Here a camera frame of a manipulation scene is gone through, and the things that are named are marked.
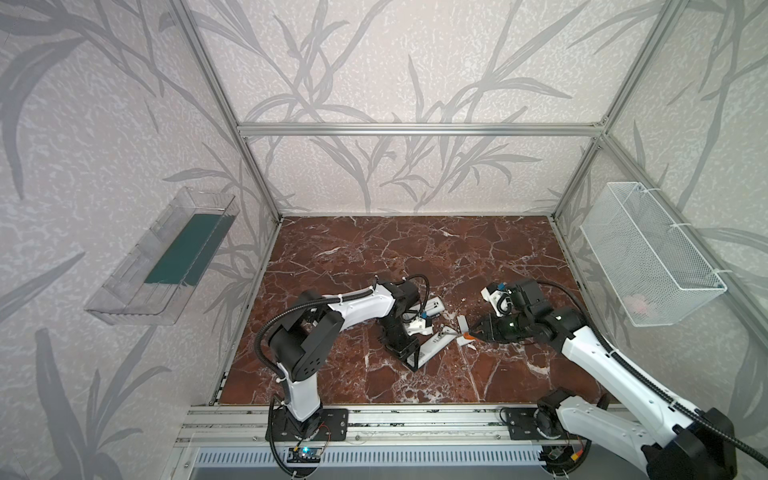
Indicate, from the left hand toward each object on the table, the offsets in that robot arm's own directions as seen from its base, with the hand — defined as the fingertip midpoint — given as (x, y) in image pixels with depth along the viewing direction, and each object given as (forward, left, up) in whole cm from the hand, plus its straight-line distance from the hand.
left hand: (413, 356), depth 80 cm
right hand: (+6, -15, +8) cm, 19 cm away
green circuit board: (-22, +27, -6) cm, 35 cm away
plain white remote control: (+17, -7, -4) cm, 18 cm away
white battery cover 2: (+6, -14, -4) cm, 16 cm away
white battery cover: (+12, -16, -5) cm, 20 cm away
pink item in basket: (+8, -55, +17) cm, 58 cm away
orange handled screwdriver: (+3, -14, +7) cm, 16 cm away
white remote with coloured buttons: (+4, -6, -2) cm, 7 cm away
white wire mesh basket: (+7, -49, +31) cm, 59 cm away
